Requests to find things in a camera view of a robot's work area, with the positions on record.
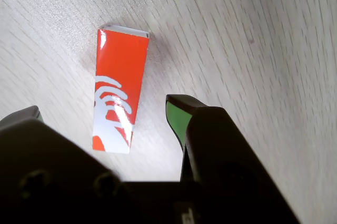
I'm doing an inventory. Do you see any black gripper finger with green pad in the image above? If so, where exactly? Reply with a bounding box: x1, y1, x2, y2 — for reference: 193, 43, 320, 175
165, 94, 301, 224
0, 105, 137, 224

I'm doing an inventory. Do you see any red and white carton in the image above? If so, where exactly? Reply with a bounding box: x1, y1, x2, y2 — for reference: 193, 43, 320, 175
92, 23, 151, 154

